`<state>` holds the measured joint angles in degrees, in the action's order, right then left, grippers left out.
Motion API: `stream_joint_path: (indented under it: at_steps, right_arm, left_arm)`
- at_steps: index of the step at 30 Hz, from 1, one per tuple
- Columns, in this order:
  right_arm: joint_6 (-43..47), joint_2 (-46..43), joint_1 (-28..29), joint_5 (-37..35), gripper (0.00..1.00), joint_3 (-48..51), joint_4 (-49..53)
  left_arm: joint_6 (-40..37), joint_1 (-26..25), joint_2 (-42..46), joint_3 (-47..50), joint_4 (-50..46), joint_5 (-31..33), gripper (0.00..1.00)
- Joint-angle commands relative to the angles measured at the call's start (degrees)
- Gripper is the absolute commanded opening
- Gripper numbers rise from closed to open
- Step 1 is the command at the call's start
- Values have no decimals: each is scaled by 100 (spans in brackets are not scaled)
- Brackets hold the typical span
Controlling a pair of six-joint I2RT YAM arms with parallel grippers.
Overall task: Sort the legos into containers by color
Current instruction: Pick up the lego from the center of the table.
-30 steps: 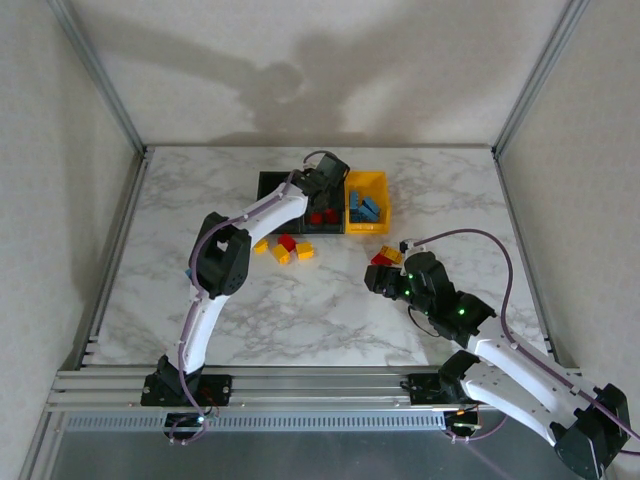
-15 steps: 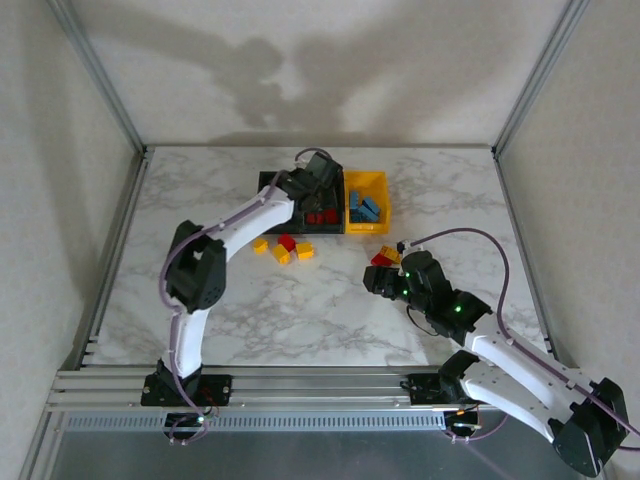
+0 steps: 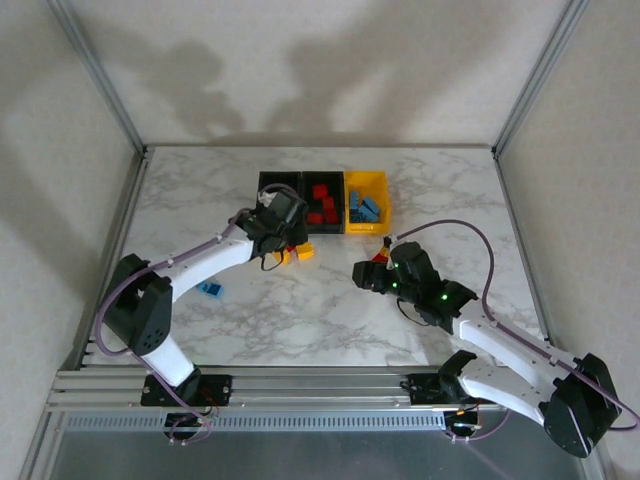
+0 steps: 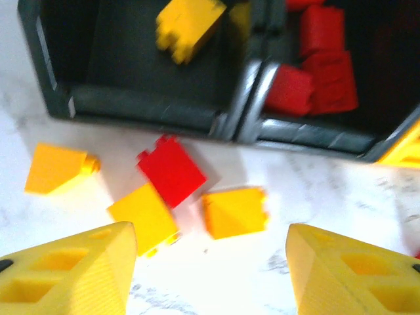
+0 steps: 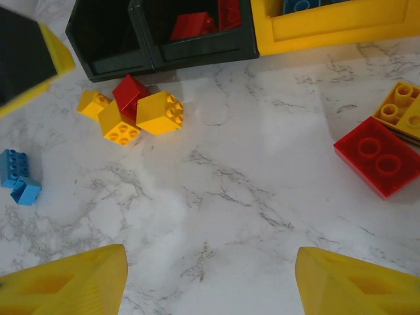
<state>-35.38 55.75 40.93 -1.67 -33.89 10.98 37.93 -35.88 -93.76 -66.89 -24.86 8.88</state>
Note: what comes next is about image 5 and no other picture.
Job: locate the long blue lego brick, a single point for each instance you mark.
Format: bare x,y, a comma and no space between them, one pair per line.
302,6

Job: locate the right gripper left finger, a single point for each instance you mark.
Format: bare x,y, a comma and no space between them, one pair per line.
65,288

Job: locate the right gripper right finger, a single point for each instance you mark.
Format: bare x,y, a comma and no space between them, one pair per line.
361,292

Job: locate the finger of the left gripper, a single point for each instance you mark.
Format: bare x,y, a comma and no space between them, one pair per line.
26,59

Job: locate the yellow plastic storage bin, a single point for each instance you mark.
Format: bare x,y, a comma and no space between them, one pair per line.
328,29

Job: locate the small red lego brick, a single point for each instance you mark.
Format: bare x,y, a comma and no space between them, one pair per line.
129,93
229,14
190,28

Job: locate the rectangular red lego brick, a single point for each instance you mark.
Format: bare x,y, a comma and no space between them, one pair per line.
374,157

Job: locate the small blue lego brick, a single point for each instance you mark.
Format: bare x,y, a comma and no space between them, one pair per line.
13,165
28,193

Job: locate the small yellow lego brick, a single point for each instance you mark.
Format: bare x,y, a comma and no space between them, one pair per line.
115,124
90,105
157,113

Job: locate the large layered yellow lego brick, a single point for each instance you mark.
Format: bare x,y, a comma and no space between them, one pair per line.
393,111

